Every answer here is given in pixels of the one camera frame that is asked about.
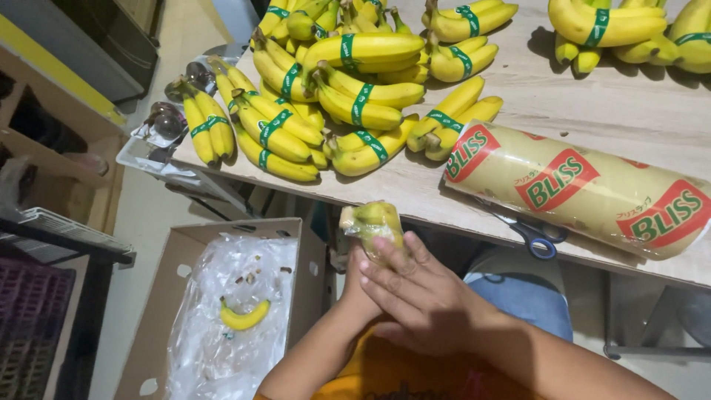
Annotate person's right hand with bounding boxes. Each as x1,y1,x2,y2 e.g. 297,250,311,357
358,230,501,357

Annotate person's left hand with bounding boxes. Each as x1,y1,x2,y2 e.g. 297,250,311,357
339,243,385,334

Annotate film-wrapped small banana bunch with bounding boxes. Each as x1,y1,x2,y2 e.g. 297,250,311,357
339,200,407,269

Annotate person's orange shirt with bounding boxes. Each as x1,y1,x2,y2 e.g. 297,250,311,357
309,316,548,400

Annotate person's blue jeans leg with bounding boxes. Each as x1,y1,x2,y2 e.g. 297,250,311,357
463,247,574,343

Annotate single loose yellow banana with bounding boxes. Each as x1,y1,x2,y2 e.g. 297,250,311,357
219,297,272,332

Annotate clear plastic box liner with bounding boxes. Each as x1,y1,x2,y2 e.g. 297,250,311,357
166,233,300,400

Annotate heap of banded bananas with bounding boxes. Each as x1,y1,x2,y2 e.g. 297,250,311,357
165,0,521,184

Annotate large cling film roll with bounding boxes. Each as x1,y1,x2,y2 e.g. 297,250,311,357
443,119,711,261

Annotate brown cardboard box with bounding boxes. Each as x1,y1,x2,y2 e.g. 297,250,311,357
113,217,330,400

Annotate clear plastic tray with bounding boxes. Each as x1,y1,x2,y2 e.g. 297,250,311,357
116,43,252,192

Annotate dark round fruit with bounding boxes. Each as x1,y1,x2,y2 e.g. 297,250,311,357
148,101,188,141
184,61,216,94

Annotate black metal rack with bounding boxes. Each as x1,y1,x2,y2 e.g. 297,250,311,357
0,217,137,400

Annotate purple plastic crate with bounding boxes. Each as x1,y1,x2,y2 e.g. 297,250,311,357
0,257,77,400

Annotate yellow banana bunch green band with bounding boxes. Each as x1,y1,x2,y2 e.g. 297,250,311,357
667,0,711,75
547,0,682,76

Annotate wooden shelf unit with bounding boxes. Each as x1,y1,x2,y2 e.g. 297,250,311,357
0,44,130,237

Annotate grey cabinet with yellow strip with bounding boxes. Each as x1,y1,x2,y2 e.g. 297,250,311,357
0,0,163,126

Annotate blue-handled scissors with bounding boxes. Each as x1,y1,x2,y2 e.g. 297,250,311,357
472,196,569,261

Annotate grey metal table frame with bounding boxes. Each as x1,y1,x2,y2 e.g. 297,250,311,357
602,271,711,363

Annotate white wire basket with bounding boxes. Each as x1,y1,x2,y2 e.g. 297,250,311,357
0,207,135,265

